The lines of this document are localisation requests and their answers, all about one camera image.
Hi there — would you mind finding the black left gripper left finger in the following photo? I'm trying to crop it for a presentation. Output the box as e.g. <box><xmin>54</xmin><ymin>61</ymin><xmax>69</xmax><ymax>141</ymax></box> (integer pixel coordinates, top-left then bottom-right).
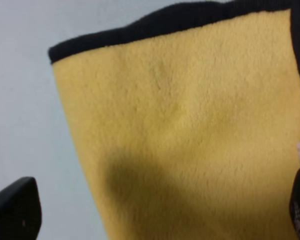
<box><xmin>0</xmin><ymin>176</ymin><xmax>42</xmax><ymax>240</ymax></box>

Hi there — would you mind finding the yellow towel with black trim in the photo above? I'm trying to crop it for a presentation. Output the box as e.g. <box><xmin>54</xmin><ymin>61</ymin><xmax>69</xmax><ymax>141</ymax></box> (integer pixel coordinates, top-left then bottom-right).
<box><xmin>48</xmin><ymin>0</ymin><xmax>300</xmax><ymax>240</ymax></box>

